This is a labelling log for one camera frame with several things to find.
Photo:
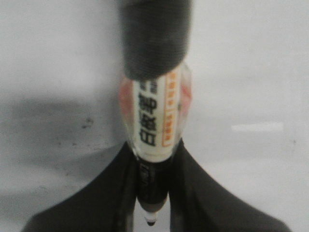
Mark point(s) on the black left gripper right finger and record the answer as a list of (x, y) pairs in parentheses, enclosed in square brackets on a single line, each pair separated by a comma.
[(200, 204)]

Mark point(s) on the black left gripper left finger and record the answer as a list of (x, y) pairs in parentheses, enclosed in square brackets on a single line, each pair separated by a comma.
[(104, 205)]

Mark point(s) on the black white whiteboard marker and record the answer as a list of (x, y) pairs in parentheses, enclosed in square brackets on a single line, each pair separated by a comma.
[(155, 93)]

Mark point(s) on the white glossy whiteboard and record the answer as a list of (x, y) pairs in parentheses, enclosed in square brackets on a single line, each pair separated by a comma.
[(248, 124)]

